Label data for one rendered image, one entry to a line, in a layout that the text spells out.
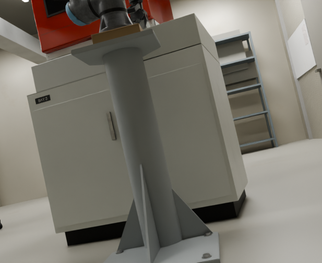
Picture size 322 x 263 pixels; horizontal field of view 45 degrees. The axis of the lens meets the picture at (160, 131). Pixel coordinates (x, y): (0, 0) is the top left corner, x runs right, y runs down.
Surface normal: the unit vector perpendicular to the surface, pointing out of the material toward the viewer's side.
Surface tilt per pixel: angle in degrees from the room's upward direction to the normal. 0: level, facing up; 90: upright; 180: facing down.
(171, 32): 90
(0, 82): 90
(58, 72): 90
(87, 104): 90
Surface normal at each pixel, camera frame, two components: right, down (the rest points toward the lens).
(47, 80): -0.29, 0.01
